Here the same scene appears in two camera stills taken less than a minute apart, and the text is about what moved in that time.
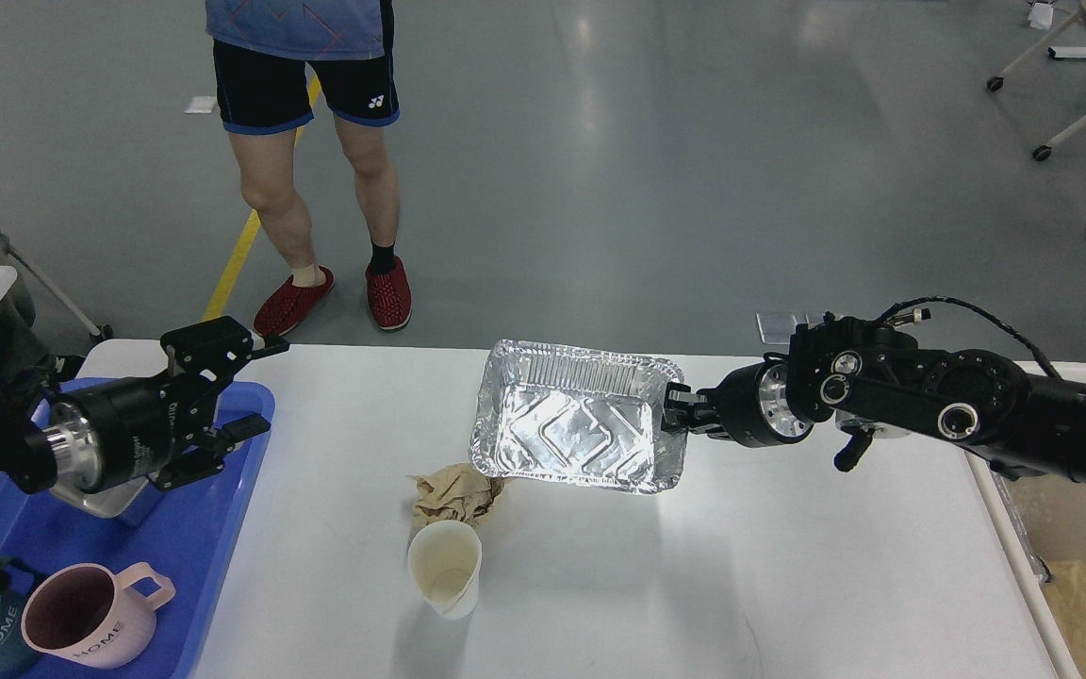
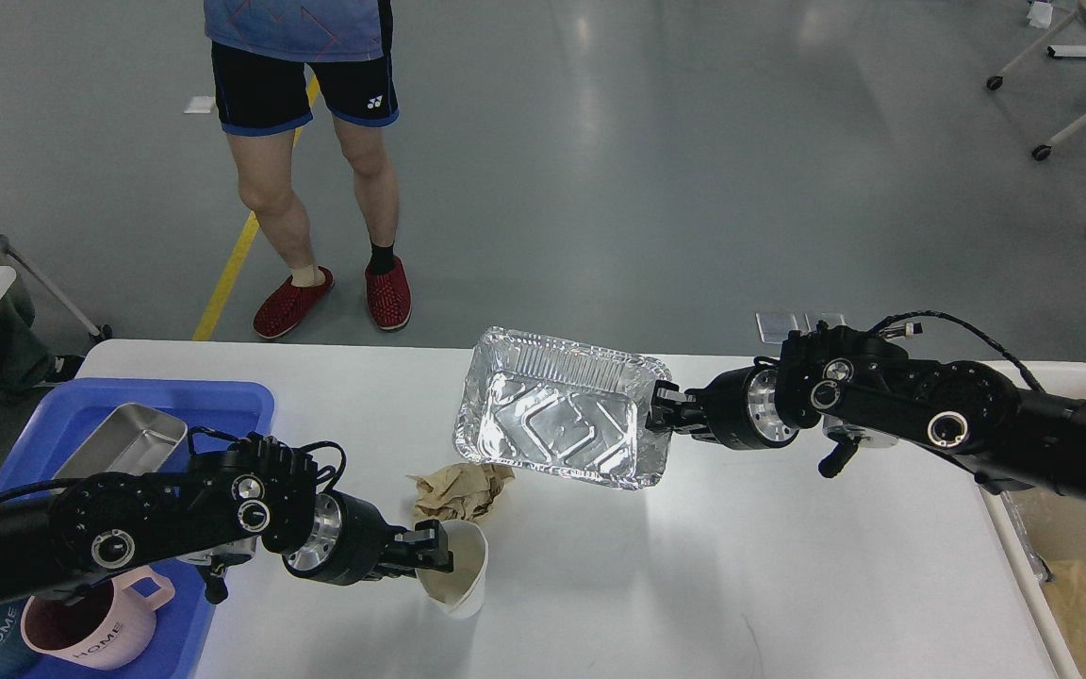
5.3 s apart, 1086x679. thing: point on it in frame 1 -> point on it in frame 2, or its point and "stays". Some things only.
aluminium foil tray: x=563 y=413 stays
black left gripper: x=123 y=434 -> x=347 y=542
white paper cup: x=445 y=559 stays
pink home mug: x=86 y=615 stays
